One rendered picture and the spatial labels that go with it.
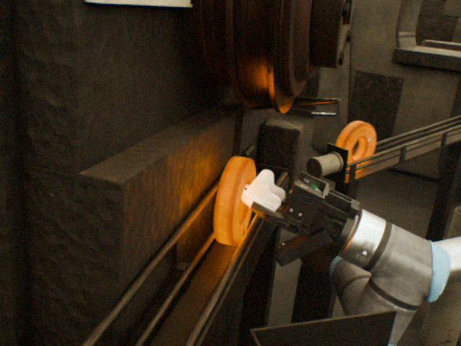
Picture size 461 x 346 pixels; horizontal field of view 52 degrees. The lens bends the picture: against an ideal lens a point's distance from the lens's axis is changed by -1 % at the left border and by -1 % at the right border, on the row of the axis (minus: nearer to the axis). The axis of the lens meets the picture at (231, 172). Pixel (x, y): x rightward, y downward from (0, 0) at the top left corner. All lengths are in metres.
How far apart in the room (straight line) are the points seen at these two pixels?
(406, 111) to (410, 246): 2.83
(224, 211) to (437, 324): 1.19
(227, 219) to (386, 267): 0.26
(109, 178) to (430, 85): 3.14
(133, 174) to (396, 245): 0.44
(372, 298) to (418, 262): 0.10
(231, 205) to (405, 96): 2.90
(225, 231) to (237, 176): 0.09
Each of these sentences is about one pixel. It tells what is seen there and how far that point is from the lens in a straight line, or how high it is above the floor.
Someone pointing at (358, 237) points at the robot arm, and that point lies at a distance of 0.79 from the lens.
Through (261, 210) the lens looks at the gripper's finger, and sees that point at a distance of 0.80.
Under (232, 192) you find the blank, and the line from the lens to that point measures 0.77.
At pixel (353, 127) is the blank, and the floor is 0.77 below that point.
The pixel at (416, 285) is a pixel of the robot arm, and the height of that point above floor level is 0.68.
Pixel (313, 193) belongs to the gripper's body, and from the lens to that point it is 0.77.
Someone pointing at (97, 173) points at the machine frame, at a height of 0.87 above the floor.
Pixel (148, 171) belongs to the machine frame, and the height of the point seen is 0.86.
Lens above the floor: 1.07
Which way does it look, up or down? 20 degrees down
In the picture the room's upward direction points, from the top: 6 degrees clockwise
